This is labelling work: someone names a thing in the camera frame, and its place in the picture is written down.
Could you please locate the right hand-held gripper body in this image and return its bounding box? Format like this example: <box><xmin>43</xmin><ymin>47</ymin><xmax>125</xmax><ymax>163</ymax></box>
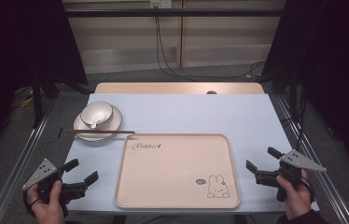
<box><xmin>254</xmin><ymin>149</ymin><xmax>328</xmax><ymax>203</ymax></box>

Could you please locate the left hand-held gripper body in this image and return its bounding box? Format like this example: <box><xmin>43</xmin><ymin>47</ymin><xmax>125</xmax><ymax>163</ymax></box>
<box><xmin>22</xmin><ymin>158</ymin><xmax>89</xmax><ymax>217</ymax></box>

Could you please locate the person's right hand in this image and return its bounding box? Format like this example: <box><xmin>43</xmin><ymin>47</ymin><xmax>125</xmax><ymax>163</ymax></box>
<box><xmin>276</xmin><ymin>169</ymin><xmax>314</xmax><ymax>221</ymax></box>

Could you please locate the person's left hand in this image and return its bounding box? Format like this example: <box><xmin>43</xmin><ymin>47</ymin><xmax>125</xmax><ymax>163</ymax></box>
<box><xmin>26</xmin><ymin>179</ymin><xmax>72</xmax><ymax>224</ymax></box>

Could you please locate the brown wooden chopstick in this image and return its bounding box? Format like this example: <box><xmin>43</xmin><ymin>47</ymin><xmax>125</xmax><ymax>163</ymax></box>
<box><xmin>65</xmin><ymin>130</ymin><xmax>135</xmax><ymax>135</ymax></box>
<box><xmin>65</xmin><ymin>129</ymin><xmax>135</xmax><ymax>133</ymax></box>

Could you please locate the white ceramic spoon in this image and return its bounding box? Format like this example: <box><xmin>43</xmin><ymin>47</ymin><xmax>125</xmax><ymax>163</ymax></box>
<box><xmin>90</xmin><ymin>116</ymin><xmax>105</xmax><ymax>131</ymax></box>

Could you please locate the white plate with dark rim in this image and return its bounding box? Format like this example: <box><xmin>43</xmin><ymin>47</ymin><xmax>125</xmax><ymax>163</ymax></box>
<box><xmin>73</xmin><ymin>105</ymin><xmax>123</xmax><ymax>143</ymax></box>

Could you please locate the white bowl with dark rim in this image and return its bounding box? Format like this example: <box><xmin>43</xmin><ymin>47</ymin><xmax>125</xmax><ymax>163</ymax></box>
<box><xmin>79</xmin><ymin>101</ymin><xmax>114</xmax><ymax>130</ymax></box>

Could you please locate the black metal stand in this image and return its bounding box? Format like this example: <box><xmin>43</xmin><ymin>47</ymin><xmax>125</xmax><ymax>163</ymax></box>
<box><xmin>31</xmin><ymin>73</ymin><xmax>44</xmax><ymax>129</ymax></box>

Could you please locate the pink tray with rabbit print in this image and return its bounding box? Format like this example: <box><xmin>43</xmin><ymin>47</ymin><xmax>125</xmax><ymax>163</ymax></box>
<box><xmin>114</xmin><ymin>133</ymin><xmax>242</xmax><ymax>210</ymax></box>

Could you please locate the pale blue table mat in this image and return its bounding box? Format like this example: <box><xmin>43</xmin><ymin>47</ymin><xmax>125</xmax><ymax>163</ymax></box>
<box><xmin>65</xmin><ymin>92</ymin><xmax>320</xmax><ymax>215</ymax></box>

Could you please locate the black curtain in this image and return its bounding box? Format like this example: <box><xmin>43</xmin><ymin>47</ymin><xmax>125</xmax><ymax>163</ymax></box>
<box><xmin>260</xmin><ymin>0</ymin><xmax>349</xmax><ymax>180</ymax></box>
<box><xmin>0</xmin><ymin>0</ymin><xmax>89</xmax><ymax>162</ymax></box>

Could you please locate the light wooden table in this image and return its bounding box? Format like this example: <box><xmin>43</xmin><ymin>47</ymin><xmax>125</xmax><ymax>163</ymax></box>
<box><xmin>94</xmin><ymin>81</ymin><xmax>266</xmax><ymax>95</ymax></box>

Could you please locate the metal floor rail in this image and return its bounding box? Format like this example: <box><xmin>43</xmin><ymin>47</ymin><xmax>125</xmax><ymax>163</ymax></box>
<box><xmin>0</xmin><ymin>94</ymin><xmax>57</xmax><ymax>224</ymax></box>
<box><xmin>273</xmin><ymin>94</ymin><xmax>349</xmax><ymax>224</ymax></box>

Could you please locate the yellow cable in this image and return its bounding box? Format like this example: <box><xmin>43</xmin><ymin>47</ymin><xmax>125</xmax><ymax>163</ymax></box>
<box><xmin>21</xmin><ymin>89</ymin><xmax>35</xmax><ymax>108</ymax></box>

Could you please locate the black cable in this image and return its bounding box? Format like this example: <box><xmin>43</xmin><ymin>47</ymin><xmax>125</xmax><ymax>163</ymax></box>
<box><xmin>154</xmin><ymin>7</ymin><xmax>267</xmax><ymax>80</ymax></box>

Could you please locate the white wall socket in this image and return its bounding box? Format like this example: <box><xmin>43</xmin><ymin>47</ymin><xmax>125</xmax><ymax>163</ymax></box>
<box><xmin>149</xmin><ymin>0</ymin><xmax>174</xmax><ymax>9</ymax></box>

